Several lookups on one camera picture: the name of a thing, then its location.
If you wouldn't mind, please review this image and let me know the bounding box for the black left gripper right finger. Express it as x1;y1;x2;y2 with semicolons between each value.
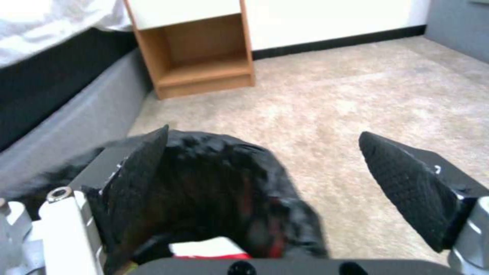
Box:
358;131;489;275

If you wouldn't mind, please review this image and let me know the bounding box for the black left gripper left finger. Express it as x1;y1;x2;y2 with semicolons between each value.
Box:
0;124;170;275

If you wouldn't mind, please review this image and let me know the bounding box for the white bed sheet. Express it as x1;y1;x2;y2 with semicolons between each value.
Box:
0;0;133;67

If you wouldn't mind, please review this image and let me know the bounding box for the red and white trash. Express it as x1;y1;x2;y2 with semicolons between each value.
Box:
167;236;251;260

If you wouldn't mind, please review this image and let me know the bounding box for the wooden nightstand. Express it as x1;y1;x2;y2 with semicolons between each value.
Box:
123;0;256;100

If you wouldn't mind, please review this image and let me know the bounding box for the grey bed frame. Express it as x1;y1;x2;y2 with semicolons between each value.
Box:
0;27;154;184

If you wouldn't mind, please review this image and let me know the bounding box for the grey cabinet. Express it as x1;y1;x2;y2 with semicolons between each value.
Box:
424;0;489;60

